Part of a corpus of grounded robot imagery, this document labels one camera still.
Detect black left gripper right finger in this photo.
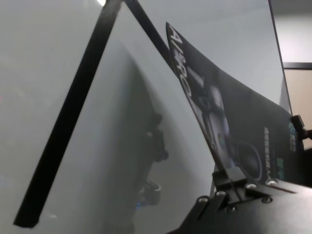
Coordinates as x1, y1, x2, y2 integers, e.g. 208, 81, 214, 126
228, 169, 247, 187

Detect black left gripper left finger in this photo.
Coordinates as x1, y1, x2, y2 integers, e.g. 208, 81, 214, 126
209, 169, 232, 197

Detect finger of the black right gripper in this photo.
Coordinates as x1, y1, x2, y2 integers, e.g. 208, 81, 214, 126
291, 114, 312, 148

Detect black AI robotics poster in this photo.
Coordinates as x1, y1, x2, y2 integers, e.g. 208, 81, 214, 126
165, 21, 312, 188

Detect short black tape strip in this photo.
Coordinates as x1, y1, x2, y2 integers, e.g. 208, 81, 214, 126
13, 0, 122, 229

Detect long black tape strip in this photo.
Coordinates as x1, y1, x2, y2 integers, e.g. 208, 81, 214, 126
123, 0, 173, 58

